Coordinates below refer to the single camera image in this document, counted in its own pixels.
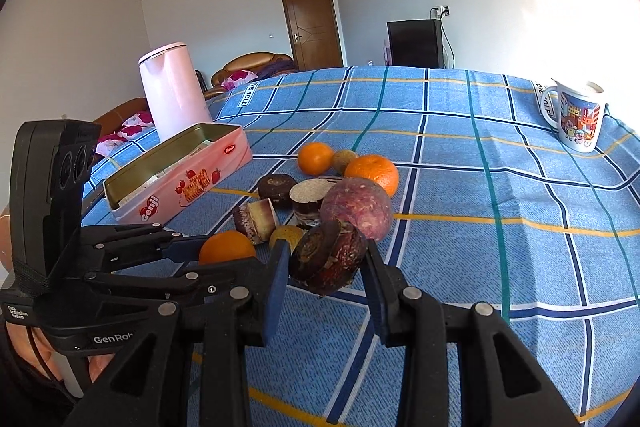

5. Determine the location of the small yellow fruit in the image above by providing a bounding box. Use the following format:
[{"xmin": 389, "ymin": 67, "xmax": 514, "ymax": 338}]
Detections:
[{"xmin": 269, "ymin": 225, "xmax": 305, "ymax": 253}]

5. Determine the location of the wall power socket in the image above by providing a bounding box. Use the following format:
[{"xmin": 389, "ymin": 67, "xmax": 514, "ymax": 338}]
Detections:
[{"xmin": 434, "ymin": 6, "xmax": 450, "ymax": 18}]

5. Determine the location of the large orange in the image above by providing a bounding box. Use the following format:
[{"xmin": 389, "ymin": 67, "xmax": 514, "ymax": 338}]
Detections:
[{"xmin": 344, "ymin": 154, "xmax": 399, "ymax": 198}]

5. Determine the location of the white cartoon printed mug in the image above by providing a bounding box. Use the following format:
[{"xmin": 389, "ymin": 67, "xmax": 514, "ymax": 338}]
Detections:
[{"xmin": 539, "ymin": 82, "xmax": 605, "ymax": 153}]

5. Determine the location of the pink electric kettle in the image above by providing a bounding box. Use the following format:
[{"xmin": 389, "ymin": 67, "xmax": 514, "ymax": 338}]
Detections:
[{"xmin": 138, "ymin": 42, "xmax": 213, "ymax": 142}]

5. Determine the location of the person's left hand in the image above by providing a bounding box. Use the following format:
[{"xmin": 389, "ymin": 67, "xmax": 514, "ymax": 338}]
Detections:
[{"xmin": 1, "ymin": 213, "xmax": 114, "ymax": 381}]

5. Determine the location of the dark round mangosteen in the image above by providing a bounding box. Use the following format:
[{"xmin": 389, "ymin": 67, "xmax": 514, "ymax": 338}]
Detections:
[{"xmin": 257, "ymin": 174, "xmax": 297, "ymax": 208}]

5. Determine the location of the cut mangosteen white top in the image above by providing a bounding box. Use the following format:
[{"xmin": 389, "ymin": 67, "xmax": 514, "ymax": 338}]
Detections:
[{"xmin": 290, "ymin": 178, "xmax": 335, "ymax": 229}]

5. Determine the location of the small orange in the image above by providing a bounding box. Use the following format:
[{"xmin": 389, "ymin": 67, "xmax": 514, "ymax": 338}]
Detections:
[{"xmin": 297, "ymin": 142, "xmax": 334, "ymax": 177}]

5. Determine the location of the large purple passion fruit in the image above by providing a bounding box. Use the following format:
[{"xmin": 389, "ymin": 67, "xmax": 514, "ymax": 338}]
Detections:
[{"xmin": 320, "ymin": 177, "xmax": 393, "ymax": 242}]

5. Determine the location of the brown kiwi fruit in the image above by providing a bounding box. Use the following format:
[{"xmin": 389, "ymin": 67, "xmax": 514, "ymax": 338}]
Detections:
[{"xmin": 332, "ymin": 149, "xmax": 358, "ymax": 176}]

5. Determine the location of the black television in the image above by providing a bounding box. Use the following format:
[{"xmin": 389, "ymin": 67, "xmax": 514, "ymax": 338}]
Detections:
[{"xmin": 387, "ymin": 19, "xmax": 445, "ymax": 69}]

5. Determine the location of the pink biscuit tin box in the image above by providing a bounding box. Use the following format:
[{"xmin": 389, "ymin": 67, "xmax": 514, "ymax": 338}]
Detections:
[{"xmin": 103, "ymin": 123, "xmax": 252, "ymax": 225}]

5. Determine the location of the brown leather armchair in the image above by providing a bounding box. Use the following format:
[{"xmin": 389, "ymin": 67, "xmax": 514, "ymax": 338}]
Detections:
[{"xmin": 204, "ymin": 52, "xmax": 298, "ymax": 100}]

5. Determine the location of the brown leather sofa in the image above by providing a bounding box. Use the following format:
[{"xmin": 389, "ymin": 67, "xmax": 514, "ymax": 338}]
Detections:
[{"xmin": 94, "ymin": 98, "xmax": 154, "ymax": 162}]

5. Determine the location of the brown wooden door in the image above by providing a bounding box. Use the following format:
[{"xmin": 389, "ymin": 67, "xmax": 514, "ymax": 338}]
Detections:
[{"xmin": 282, "ymin": 0, "xmax": 343, "ymax": 71}]

